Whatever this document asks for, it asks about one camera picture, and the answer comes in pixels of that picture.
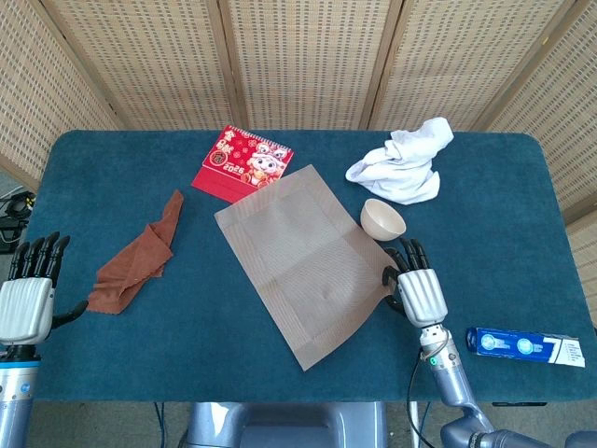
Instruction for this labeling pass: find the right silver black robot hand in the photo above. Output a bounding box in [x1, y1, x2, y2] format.
[381, 236, 449, 328]

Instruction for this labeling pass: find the teal table cover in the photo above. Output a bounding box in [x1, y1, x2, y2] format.
[0, 129, 597, 405]

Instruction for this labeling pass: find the white crumpled cloth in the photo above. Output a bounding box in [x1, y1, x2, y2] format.
[344, 117, 455, 206]

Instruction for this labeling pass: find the beige bowl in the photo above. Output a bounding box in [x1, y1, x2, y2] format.
[359, 198, 408, 243]

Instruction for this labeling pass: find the black floor equipment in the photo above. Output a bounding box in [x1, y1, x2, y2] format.
[0, 189, 37, 256]

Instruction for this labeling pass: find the brown cloth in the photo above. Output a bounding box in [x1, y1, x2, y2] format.
[85, 189, 186, 316]

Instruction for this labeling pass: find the beige woven placemat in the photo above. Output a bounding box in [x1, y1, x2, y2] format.
[213, 163, 401, 372]

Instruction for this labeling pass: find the blue cable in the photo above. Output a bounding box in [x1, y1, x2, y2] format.
[154, 401, 167, 448]

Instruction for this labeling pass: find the red desk calendar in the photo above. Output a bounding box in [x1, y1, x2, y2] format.
[190, 124, 295, 204]

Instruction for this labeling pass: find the woven bamboo folding screen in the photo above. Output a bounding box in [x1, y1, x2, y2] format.
[0, 0, 597, 323]

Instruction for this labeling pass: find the grey-blue robot torso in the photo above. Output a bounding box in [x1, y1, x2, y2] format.
[186, 400, 389, 448]

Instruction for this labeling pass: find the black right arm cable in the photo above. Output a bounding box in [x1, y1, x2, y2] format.
[405, 357, 425, 448]

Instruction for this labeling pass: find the blue toothpaste box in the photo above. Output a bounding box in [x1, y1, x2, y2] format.
[465, 327, 585, 370]

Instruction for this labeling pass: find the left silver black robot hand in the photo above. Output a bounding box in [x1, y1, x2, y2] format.
[0, 231, 90, 347]

